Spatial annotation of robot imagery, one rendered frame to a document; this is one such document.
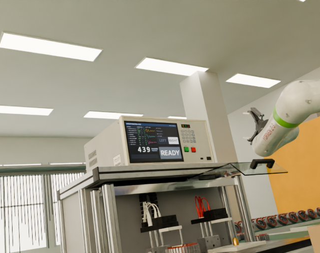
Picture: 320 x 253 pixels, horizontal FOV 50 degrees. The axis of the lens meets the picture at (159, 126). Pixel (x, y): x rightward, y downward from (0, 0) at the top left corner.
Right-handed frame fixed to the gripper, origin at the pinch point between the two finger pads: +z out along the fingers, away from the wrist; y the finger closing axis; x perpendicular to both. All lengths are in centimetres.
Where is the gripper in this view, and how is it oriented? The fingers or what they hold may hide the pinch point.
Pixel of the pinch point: (245, 125)
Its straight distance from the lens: 197.9
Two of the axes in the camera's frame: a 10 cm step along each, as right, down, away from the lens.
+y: 0.0, -10.0, -0.7
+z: -3.0, -0.7, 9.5
